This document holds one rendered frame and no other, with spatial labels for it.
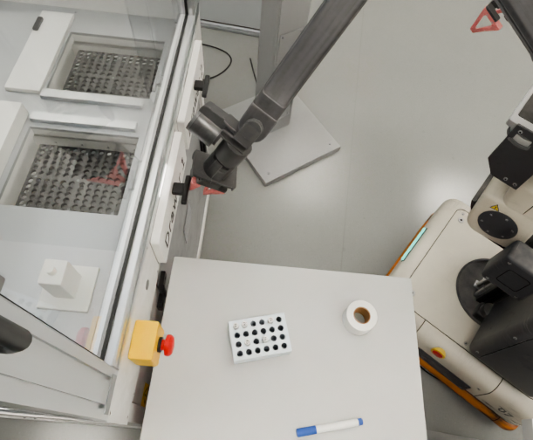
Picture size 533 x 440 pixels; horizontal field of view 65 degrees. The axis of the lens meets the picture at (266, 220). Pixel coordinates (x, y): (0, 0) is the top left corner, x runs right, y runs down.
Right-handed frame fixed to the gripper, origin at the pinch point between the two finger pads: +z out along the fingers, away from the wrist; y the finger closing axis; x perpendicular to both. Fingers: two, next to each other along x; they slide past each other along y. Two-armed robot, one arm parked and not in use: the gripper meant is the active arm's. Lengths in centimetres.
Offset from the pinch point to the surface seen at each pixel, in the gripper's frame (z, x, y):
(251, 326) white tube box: 4.0, 28.1, -17.6
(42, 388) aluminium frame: -24, 47, 24
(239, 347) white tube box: 5.2, 32.8, -15.4
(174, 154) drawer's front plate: -1.9, -5.4, 7.1
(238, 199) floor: 74, -50, -48
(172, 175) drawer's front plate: -1.9, 0.2, 7.0
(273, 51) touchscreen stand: 20, -87, -33
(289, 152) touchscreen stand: 59, -77, -68
